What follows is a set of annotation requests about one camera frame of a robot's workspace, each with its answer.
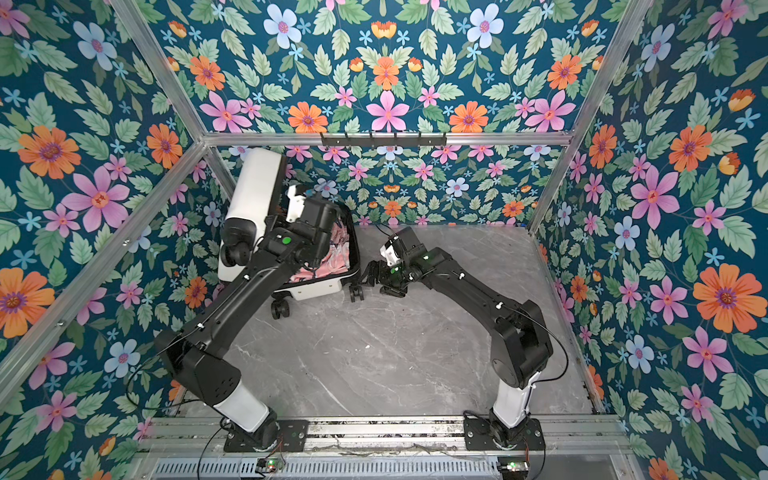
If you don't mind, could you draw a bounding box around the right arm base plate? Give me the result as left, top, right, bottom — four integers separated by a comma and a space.
463, 413, 546, 451

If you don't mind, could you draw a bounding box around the white hard-shell suitcase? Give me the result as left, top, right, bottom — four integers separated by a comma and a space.
218, 148, 364, 319

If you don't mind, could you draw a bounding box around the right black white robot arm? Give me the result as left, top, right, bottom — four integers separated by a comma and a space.
362, 248, 553, 448

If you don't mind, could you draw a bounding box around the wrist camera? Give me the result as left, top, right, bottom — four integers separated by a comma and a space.
380, 227, 426, 267
286, 185, 307, 223

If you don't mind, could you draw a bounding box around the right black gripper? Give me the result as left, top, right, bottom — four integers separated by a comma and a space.
357, 260, 413, 296

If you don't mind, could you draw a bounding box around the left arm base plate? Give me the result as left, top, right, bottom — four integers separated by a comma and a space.
220, 419, 310, 453

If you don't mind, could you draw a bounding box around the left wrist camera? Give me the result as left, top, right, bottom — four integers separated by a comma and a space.
286, 185, 307, 223

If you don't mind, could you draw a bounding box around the pink navy patterned garment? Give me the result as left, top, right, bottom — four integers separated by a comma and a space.
289, 221, 351, 284

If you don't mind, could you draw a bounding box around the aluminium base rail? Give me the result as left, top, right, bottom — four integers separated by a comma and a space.
134, 415, 631, 463

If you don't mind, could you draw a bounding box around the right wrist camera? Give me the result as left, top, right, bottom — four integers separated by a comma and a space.
380, 227, 426, 267

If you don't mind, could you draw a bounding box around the black hook rail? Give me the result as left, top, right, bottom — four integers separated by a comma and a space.
320, 133, 448, 148

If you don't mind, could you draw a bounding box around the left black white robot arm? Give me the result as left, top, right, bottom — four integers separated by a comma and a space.
154, 199, 343, 451

